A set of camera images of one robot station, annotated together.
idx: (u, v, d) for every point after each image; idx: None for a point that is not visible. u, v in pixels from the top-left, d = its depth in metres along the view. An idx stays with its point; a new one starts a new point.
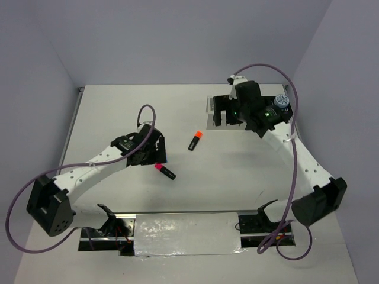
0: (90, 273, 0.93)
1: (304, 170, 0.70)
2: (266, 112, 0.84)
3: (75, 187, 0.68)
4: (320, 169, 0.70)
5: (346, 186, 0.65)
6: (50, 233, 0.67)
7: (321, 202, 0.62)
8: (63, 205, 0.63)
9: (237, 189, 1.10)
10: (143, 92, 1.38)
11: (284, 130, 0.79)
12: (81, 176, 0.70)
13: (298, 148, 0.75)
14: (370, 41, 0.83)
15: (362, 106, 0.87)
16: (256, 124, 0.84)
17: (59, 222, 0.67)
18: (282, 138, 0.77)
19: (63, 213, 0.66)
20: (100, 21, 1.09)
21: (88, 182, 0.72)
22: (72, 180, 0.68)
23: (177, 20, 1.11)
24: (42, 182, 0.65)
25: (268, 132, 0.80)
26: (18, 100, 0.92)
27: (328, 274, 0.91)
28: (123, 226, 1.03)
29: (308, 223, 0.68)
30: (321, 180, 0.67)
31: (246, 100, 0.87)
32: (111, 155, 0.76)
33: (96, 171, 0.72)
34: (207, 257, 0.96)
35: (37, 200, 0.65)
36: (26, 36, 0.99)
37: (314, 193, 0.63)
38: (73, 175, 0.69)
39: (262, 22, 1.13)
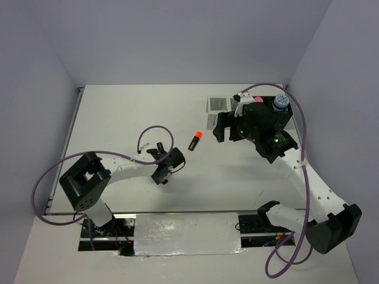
0: (89, 273, 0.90)
1: (317, 197, 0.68)
2: (276, 138, 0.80)
3: (115, 172, 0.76)
4: (334, 196, 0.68)
5: (361, 214, 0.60)
6: (74, 207, 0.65)
7: (337, 231, 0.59)
8: (102, 181, 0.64)
9: (237, 190, 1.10)
10: (141, 92, 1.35)
11: (294, 155, 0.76)
12: (121, 164, 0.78)
13: (310, 176, 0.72)
14: (370, 39, 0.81)
15: (360, 106, 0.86)
16: (266, 151, 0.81)
17: (88, 199, 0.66)
18: (292, 165, 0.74)
19: (97, 191, 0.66)
20: (98, 18, 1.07)
21: (123, 173, 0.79)
22: (114, 165, 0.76)
23: (177, 19, 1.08)
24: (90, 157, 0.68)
25: (279, 158, 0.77)
26: (14, 96, 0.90)
27: (330, 274, 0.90)
28: (123, 226, 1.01)
29: (323, 251, 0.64)
30: (336, 209, 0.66)
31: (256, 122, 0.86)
32: (146, 157, 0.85)
33: (133, 166, 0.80)
34: (208, 257, 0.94)
35: (78, 171, 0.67)
36: (23, 33, 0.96)
37: (328, 220, 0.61)
38: (115, 161, 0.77)
39: (265, 22, 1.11)
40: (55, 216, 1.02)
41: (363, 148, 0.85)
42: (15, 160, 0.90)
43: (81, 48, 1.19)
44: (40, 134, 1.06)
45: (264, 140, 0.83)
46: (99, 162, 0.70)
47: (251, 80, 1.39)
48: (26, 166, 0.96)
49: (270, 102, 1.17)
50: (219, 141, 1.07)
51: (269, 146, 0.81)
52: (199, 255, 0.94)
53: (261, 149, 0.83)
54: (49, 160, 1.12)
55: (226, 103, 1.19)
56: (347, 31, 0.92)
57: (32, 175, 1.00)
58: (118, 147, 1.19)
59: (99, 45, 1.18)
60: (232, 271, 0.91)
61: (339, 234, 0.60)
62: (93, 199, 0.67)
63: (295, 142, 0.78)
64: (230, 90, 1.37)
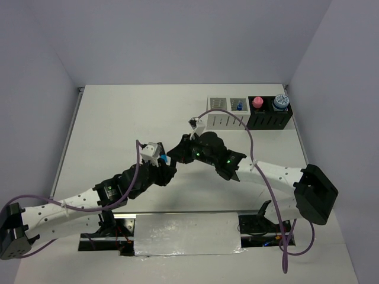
0: (89, 273, 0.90)
1: (279, 177, 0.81)
2: (228, 159, 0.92)
3: (37, 225, 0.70)
4: (289, 168, 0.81)
5: (317, 167, 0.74)
6: (2, 257, 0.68)
7: (308, 192, 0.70)
8: (16, 241, 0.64)
9: (237, 190, 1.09)
10: (141, 93, 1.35)
11: (247, 162, 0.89)
12: (48, 215, 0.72)
13: (265, 168, 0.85)
14: (371, 39, 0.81)
15: (361, 106, 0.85)
16: (227, 174, 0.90)
17: (14, 250, 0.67)
18: (247, 168, 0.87)
19: (18, 247, 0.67)
20: (98, 18, 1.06)
21: (54, 222, 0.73)
22: (38, 217, 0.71)
23: (177, 19, 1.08)
24: (13, 210, 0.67)
25: (238, 172, 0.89)
26: (14, 97, 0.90)
27: (330, 274, 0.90)
28: (123, 226, 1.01)
29: (323, 221, 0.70)
30: (296, 176, 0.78)
31: (214, 154, 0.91)
32: (87, 200, 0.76)
33: (64, 213, 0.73)
34: (208, 257, 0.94)
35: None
36: (23, 34, 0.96)
37: (298, 190, 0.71)
38: (40, 212, 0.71)
39: (264, 22, 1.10)
40: None
41: (363, 148, 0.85)
42: (15, 160, 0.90)
43: (81, 48, 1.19)
44: (41, 135, 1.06)
45: (222, 165, 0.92)
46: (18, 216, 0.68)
47: (252, 80, 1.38)
48: (26, 166, 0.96)
49: (270, 102, 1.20)
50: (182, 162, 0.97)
51: (227, 168, 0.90)
52: (199, 255, 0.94)
53: (223, 174, 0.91)
54: (49, 160, 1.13)
55: (226, 103, 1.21)
56: (347, 31, 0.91)
57: (32, 175, 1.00)
58: (118, 148, 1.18)
59: (99, 45, 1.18)
60: (231, 271, 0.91)
61: (313, 196, 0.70)
62: (23, 249, 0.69)
63: (242, 154, 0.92)
64: (230, 90, 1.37)
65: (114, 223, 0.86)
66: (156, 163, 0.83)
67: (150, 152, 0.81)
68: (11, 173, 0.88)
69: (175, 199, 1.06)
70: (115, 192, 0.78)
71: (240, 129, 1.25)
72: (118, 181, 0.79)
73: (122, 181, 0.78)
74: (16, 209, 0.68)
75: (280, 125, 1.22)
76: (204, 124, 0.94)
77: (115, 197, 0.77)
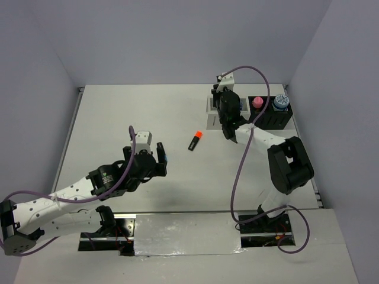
0: (89, 273, 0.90)
1: (263, 140, 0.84)
2: (235, 122, 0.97)
3: (29, 222, 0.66)
4: (276, 136, 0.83)
5: (298, 138, 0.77)
6: (7, 253, 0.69)
7: (280, 155, 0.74)
8: (12, 238, 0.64)
9: (237, 189, 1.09)
10: (141, 92, 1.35)
11: (247, 126, 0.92)
12: (39, 210, 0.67)
13: (256, 132, 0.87)
14: (371, 39, 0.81)
15: (361, 107, 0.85)
16: (228, 134, 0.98)
17: (16, 247, 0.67)
18: (244, 130, 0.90)
19: (17, 244, 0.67)
20: (98, 18, 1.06)
21: (47, 218, 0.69)
22: (29, 213, 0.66)
23: (177, 19, 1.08)
24: (5, 207, 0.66)
25: (236, 131, 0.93)
26: (14, 97, 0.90)
27: (329, 274, 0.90)
28: (123, 226, 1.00)
29: (286, 186, 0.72)
30: (279, 141, 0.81)
31: (227, 112, 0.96)
32: (80, 190, 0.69)
33: (57, 207, 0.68)
34: (209, 257, 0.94)
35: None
36: (23, 34, 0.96)
37: (272, 149, 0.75)
38: (31, 207, 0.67)
39: (264, 22, 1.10)
40: None
41: (363, 148, 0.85)
42: (16, 160, 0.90)
43: (81, 48, 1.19)
44: (41, 135, 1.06)
45: (229, 125, 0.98)
46: (12, 212, 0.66)
47: (252, 80, 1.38)
48: (26, 166, 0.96)
49: (270, 103, 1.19)
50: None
51: (231, 129, 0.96)
52: (199, 255, 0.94)
53: (225, 132, 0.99)
54: (49, 161, 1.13)
55: None
56: (348, 31, 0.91)
57: (32, 176, 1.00)
58: (118, 148, 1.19)
59: (99, 45, 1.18)
60: (231, 271, 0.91)
61: (285, 160, 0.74)
62: (26, 245, 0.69)
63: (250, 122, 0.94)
64: None
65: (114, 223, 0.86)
66: (149, 152, 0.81)
67: (144, 141, 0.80)
68: (11, 173, 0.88)
69: (176, 199, 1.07)
70: (112, 178, 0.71)
71: None
72: (117, 171, 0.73)
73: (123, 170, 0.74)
74: (9, 205, 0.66)
75: (280, 125, 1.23)
76: (231, 81, 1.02)
77: (111, 184, 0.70)
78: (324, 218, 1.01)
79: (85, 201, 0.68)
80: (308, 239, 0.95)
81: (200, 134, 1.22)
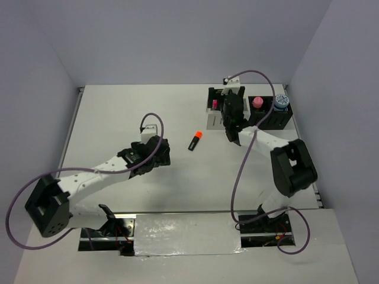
0: (89, 273, 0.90)
1: (266, 143, 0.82)
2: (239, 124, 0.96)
3: (77, 191, 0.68)
4: (279, 138, 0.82)
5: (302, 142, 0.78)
6: (44, 232, 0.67)
7: (284, 158, 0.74)
8: (61, 207, 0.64)
9: (237, 189, 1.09)
10: (142, 92, 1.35)
11: (250, 128, 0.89)
12: (84, 181, 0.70)
13: (260, 134, 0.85)
14: (371, 39, 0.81)
15: (360, 107, 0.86)
16: (232, 136, 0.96)
17: (55, 223, 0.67)
18: (247, 132, 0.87)
19: (60, 218, 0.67)
20: (98, 18, 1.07)
21: (87, 190, 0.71)
22: (75, 184, 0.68)
23: (176, 19, 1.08)
24: (47, 181, 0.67)
25: (240, 133, 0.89)
26: (13, 97, 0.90)
27: (329, 274, 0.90)
28: (122, 226, 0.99)
29: (289, 190, 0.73)
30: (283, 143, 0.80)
31: (231, 115, 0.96)
32: (116, 165, 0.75)
33: (99, 178, 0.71)
34: (208, 257, 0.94)
35: (38, 199, 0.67)
36: (23, 34, 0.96)
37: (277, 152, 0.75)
38: (76, 179, 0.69)
39: (265, 22, 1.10)
40: None
41: (363, 148, 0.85)
42: (15, 160, 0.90)
43: (81, 48, 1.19)
44: (41, 135, 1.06)
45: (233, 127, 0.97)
46: (58, 185, 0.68)
47: (252, 80, 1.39)
48: (26, 166, 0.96)
49: (270, 102, 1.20)
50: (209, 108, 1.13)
51: (234, 132, 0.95)
52: (199, 255, 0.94)
53: (228, 134, 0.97)
54: (49, 160, 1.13)
55: None
56: (348, 31, 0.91)
57: (32, 176, 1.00)
58: (118, 148, 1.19)
59: (99, 45, 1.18)
60: (232, 271, 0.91)
61: (288, 163, 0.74)
62: (61, 223, 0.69)
63: None
64: None
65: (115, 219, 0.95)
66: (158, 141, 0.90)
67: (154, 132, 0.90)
68: (11, 173, 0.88)
69: (176, 199, 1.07)
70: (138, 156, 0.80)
71: None
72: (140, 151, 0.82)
73: (145, 151, 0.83)
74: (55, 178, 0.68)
75: (280, 125, 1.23)
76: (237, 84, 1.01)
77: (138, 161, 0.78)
78: (324, 218, 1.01)
79: (123, 171, 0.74)
80: (309, 238, 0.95)
81: (200, 134, 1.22)
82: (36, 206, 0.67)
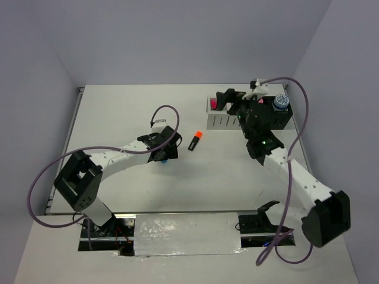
0: (89, 273, 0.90)
1: (304, 186, 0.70)
2: (265, 139, 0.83)
3: (107, 166, 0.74)
4: (320, 184, 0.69)
5: (349, 200, 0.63)
6: (75, 207, 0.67)
7: (325, 218, 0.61)
8: (95, 177, 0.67)
9: (237, 189, 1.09)
10: (141, 92, 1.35)
11: (282, 153, 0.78)
12: (113, 158, 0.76)
13: (296, 170, 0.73)
14: (371, 39, 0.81)
15: (360, 106, 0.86)
16: (255, 153, 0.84)
17: (85, 197, 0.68)
18: (279, 160, 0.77)
19: (92, 190, 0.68)
20: (98, 18, 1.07)
21: (113, 167, 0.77)
22: (105, 159, 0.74)
23: (176, 19, 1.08)
24: (78, 155, 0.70)
25: (267, 156, 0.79)
26: (13, 97, 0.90)
27: (330, 274, 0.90)
28: (123, 226, 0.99)
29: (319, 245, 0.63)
30: (323, 193, 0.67)
31: (256, 128, 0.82)
32: (137, 147, 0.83)
33: (125, 157, 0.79)
34: (208, 257, 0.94)
35: (70, 172, 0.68)
36: (23, 34, 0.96)
37: (317, 207, 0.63)
38: (106, 155, 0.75)
39: (264, 22, 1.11)
40: (55, 215, 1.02)
41: (363, 148, 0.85)
42: (15, 160, 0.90)
43: (81, 47, 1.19)
44: (41, 135, 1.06)
45: (256, 142, 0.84)
46: (89, 159, 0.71)
47: (252, 80, 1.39)
48: (26, 165, 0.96)
49: (270, 102, 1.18)
50: (218, 109, 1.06)
51: (259, 148, 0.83)
52: (199, 255, 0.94)
53: (251, 149, 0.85)
54: (49, 160, 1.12)
55: None
56: (348, 30, 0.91)
57: (32, 176, 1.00)
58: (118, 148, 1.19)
59: (99, 45, 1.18)
60: (232, 271, 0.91)
61: (328, 221, 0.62)
62: (90, 198, 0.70)
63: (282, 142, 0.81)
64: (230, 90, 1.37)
65: (115, 218, 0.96)
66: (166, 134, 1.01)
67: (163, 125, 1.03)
68: (12, 173, 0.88)
69: (176, 199, 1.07)
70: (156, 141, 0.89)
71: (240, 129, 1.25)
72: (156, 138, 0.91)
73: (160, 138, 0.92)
74: (86, 152, 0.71)
75: (280, 125, 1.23)
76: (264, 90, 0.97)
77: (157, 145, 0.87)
78: None
79: (143, 154, 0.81)
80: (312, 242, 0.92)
81: (200, 134, 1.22)
82: (67, 181, 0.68)
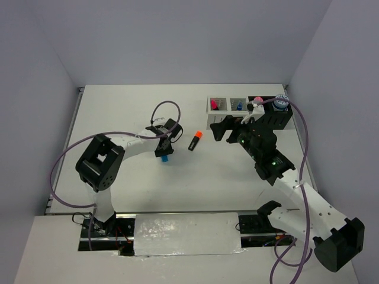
0: (89, 273, 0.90)
1: (318, 213, 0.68)
2: (274, 161, 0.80)
3: (127, 147, 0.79)
4: (335, 212, 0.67)
5: (363, 226, 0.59)
6: (98, 186, 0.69)
7: (342, 247, 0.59)
8: (119, 157, 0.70)
9: (237, 189, 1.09)
10: (141, 92, 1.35)
11: (292, 175, 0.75)
12: (130, 141, 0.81)
13: (310, 196, 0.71)
14: (371, 39, 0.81)
15: (360, 106, 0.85)
16: (265, 174, 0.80)
17: (108, 176, 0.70)
18: (291, 184, 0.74)
19: (114, 168, 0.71)
20: (98, 18, 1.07)
21: (130, 151, 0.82)
22: (124, 141, 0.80)
23: (176, 19, 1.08)
24: (99, 138, 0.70)
25: (279, 180, 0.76)
26: (13, 97, 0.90)
27: (330, 275, 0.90)
28: (123, 226, 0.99)
29: (334, 270, 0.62)
30: (339, 223, 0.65)
31: (260, 148, 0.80)
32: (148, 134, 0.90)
33: (140, 141, 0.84)
34: (208, 257, 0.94)
35: (93, 153, 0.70)
36: (23, 34, 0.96)
37: (333, 236, 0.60)
38: (124, 138, 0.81)
39: (265, 22, 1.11)
40: (55, 215, 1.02)
41: (363, 148, 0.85)
42: (15, 160, 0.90)
43: (81, 47, 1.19)
44: (41, 134, 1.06)
45: (265, 163, 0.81)
46: (109, 141, 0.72)
47: (252, 80, 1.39)
48: (26, 165, 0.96)
49: (270, 102, 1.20)
50: (217, 139, 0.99)
51: (268, 168, 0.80)
52: (199, 255, 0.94)
53: (260, 171, 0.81)
54: (49, 160, 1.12)
55: (226, 104, 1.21)
56: (348, 30, 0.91)
57: (32, 175, 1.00)
58: None
59: (99, 45, 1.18)
60: (232, 272, 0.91)
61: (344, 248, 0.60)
62: (111, 177, 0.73)
63: (293, 164, 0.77)
64: (230, 90, 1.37)
65: (115, 216, 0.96)
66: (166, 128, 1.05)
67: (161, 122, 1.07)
68: (11, 173, 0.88)
69: (176, 199, 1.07)
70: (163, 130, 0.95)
71: None
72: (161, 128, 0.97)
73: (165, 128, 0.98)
74: (106, 135, 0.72)
75: (280, 125, 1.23)
76: (260, 112, 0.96)
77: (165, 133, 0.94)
78: None
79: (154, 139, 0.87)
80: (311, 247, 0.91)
81: (200, 134, 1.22)
82: (89, 162, 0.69)
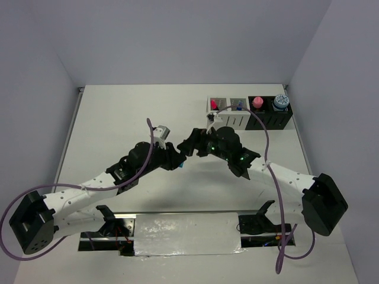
0: (88, 273, 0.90)
1: (289, 181, 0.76)
2: (242, 155, 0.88)
3: (62, 209, 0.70)
4: (302, 175, 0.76)
5: (327, 177, 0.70)
6: (25, 251, 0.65)
7: (317, 201, 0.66)
8: (45, 225, 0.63)
9: (237, 190, 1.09)
10: (141, 93, 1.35)
11: (260, 162, 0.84)
12: (71, 198, 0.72)
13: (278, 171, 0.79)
14: (370, 40, 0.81)
15: (360, 107, 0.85)
16: (238, 171, 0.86)
17: (37, 241, 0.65)
18: (259, 168, 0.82)
19: (42, 235, 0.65)
20: (98, 18, 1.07)
21: (74, 207, 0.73)
22: (61, 200, 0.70)
23: (177, 19, 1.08)
24: (31, 198, 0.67)
25: (250, 170, 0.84)
26: (13, 97, 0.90)
27: (329, 274, 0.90)
28: (123, 226, 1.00)
29: (327, 232, 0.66)
30: (308, 183, 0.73)
31: (228, 148, 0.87)
32: (103, 181, 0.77)
33: (86, 196, 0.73)
34: (208, 257, 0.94)
35: (22, 215, 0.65)
36: (22, 34, 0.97)
37: (304, 196, 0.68)
38: (63, 196, 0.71)
39: (265, 22, 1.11)
40: None
41: (363, 148, 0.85)
42: (15, 159, 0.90)
43: (80, 47, 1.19)
44: (41, 134, 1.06)
45: (235, 161, 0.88)
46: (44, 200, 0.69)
47: (252, 80, 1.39)
48: (26, 166, 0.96)
49: (270, 102, 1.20)
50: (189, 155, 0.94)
51: (240, 165, 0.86)
52: (199, 255, 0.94)
53: (234, 170, 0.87)
54: (49, 160, 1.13)
55: (226, 103, 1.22)
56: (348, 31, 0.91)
57: (32, 175, 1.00)
58: (118, 148, 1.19)
59: (99, 45, 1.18)
60: (231, 271, 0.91)
61: (321, 204, 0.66)
62: (42, 240, 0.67)
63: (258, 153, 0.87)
64: (229, 90, 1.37)
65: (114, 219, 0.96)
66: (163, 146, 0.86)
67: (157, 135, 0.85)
68: (12, 172, 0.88)
69: (176, 199, 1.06)
70: (126, 173, 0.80)
71: (240, 129, 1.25)
72: (128, 164, 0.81)
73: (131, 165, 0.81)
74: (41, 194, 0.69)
75: (280, 125, 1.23)
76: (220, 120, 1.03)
77: (127, 178, 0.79)
78: None
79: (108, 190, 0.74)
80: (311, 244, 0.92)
81: None
82: (16, 224, 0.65)
